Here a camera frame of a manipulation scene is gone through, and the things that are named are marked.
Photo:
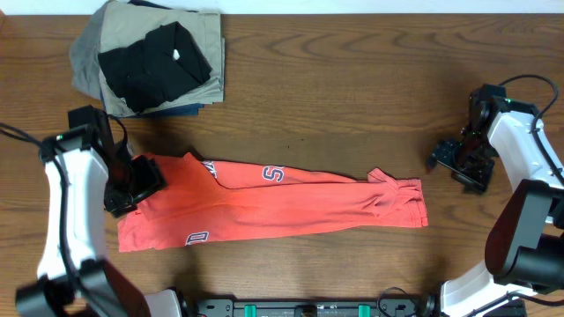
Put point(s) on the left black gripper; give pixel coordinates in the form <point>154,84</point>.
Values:
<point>144,177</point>

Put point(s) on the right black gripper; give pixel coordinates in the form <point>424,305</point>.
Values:
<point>452,158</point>

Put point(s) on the red t-shirt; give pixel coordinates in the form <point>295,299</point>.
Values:
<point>213,201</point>

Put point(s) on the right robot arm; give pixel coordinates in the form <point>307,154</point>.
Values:
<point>521,262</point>

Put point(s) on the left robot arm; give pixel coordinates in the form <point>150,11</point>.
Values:
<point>90,175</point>

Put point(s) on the navy folded garment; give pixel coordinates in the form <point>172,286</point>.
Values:
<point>148,109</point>

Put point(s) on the black folded garment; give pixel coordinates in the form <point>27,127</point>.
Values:
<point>163,66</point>

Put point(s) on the grey folded garment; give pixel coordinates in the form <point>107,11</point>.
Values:
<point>83,56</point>

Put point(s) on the beige folded garment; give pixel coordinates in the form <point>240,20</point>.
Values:
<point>124,24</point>

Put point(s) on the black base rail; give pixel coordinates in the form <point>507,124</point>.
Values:
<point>393,306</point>

